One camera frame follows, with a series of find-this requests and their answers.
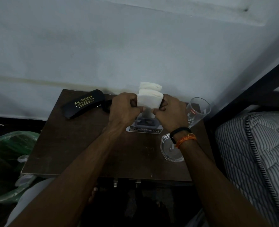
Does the person's left forearm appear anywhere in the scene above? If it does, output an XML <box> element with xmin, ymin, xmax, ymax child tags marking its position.
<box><xmin>8</xmin><ymin>125</ymin><xmax>121</xmax><ymax>227</ymax></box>

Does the person's left hand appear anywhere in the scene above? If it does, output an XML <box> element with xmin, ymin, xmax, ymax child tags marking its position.
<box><xmin>107</xmin><ymin>92</ymin><xmax>146</xmax><ymax>130</ymax></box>

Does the black cable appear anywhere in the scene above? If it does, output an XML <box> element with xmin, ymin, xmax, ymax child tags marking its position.
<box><xmin>101</xmin><ymin>99</ymin><xmax>114</xmax><ymax>113</ymax></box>

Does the black wristband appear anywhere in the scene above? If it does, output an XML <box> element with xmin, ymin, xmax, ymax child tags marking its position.
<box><xmin>169</xmin><ymin>127</ymin><xmax>192</xmax><ymax>144</ymax></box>

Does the white paper napkin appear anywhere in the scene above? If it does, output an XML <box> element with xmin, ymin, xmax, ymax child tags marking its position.
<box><xmin>137</xmin><ymin>88</ymin><xmax>164</xmax><ymax>109</ymax></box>
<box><xmin>139</xmin><ymin>82</ymin><xmax>162</xmax><ymax>92</ymax></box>

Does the person's right forearm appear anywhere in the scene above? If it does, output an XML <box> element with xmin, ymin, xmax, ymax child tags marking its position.
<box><xmin>177</xmin><ymin>139</ymin><xmax>270</xmax><ymax>227</ymax></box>

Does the black glasses case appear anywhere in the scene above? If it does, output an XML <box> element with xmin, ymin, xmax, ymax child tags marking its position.
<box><xmin>63</xmin><ymin>89</ymin><xmax>105</xmax><ymax>120</ymax></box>

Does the grey striped quilted mattress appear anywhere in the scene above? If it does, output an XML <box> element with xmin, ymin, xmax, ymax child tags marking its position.
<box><xmin>215</xmin><ymin>112</ymin><xmax>279</xmax><ymax>227</ymax></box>

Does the green lined waste bin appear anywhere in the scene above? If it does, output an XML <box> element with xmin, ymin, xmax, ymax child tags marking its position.
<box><xmin>0</xmin><ymin>131</ymin><xmax>40</xmax><ymax>205</ymax></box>

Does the black bed frame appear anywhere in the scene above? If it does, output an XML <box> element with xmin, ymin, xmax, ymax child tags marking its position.
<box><xmin>205</xmin><ymin>55</ymin><xmax>279</xmax><ymax>123</ymax></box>

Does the person's left foot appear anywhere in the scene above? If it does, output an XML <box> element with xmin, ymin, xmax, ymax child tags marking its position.
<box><xmin>87</xmin><ymin>186</ymin><xmax>98</xmax><ymax>204</ymax></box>

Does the person's right hand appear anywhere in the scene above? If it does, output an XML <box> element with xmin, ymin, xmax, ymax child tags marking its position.
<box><xmin>153</xmin><ymin>94</ymin><xmax>190</xmax><ymax>134</ymax></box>

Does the clear drinking glass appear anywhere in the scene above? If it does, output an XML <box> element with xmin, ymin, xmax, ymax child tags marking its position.
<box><xmin>186</xmin><ymin>97</ymin><xmax>212</xmax><ymax>128</ymax></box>

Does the grey plastic organizer box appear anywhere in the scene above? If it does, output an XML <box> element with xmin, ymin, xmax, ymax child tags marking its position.
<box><xmin>126</xmin><ymin>108</ymin><xmax>163</xmax><ymax>134</ymax></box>

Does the orange thread bracelet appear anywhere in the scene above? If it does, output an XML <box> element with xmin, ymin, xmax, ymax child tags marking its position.
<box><xmin>175</xmin><ymin>133</ymin><xmax>197</xmax><ymax>149</ymax></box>

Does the clear glass ashtray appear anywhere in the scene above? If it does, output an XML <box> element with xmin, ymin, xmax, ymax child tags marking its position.
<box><xmin>160</xmin><ymin>133</ymin><xmax>186</xmax><ymax>163</ymax></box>

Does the pink-white wrapper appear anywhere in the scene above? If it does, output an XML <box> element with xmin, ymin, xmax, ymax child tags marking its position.
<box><xmin>15</xmin><ymin>154</ymin><xmax>36</xmax><ymax>187</ymax></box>

